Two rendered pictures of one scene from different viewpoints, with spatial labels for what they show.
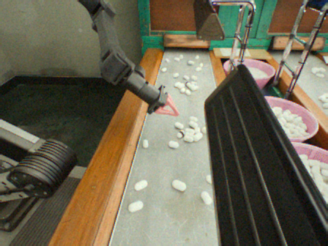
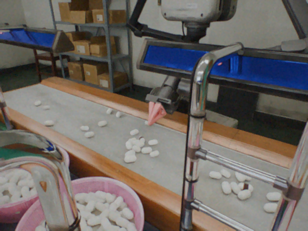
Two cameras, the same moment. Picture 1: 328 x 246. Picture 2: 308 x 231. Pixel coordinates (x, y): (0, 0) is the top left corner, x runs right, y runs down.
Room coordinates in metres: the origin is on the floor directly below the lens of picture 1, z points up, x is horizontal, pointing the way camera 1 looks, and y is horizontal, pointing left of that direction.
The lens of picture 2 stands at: (0.91, -0.61, 1.18)
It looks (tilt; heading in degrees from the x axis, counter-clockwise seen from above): 26 degrees down; 121
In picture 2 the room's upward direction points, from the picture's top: straight up
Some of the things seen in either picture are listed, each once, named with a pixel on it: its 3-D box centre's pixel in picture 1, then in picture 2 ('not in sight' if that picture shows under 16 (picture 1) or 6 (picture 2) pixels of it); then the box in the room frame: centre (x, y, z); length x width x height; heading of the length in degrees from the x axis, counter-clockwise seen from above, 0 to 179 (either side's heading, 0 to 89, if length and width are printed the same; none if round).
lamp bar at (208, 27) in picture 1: (205, 8); (278, 71); (0.90, -0.15, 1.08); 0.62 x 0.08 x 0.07; 175
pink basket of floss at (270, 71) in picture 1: (246, 75); not in sight; (1.05, -0.44, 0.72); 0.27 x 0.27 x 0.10
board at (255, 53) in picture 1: (240, 53); not in sight; (1.27, -0.46, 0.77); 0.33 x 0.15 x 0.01; 85
